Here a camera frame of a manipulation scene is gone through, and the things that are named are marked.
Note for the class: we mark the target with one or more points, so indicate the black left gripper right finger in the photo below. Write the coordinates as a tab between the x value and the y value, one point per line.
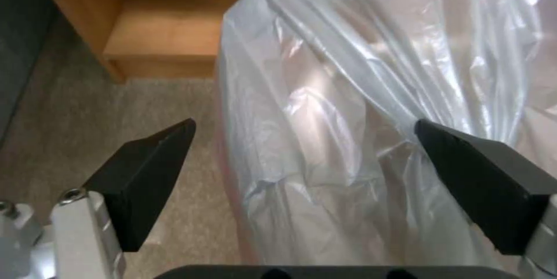
483	191

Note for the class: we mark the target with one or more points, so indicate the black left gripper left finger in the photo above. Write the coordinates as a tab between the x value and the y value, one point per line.
130	191

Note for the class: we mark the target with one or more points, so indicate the translucent white garbage bag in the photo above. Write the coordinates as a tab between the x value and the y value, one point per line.
370	112

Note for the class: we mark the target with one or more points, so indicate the wooden cabinet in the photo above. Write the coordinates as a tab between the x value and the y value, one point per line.
148	18

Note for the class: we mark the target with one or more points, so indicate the dark grey upholstered furniture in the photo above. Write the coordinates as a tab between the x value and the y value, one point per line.
19	40

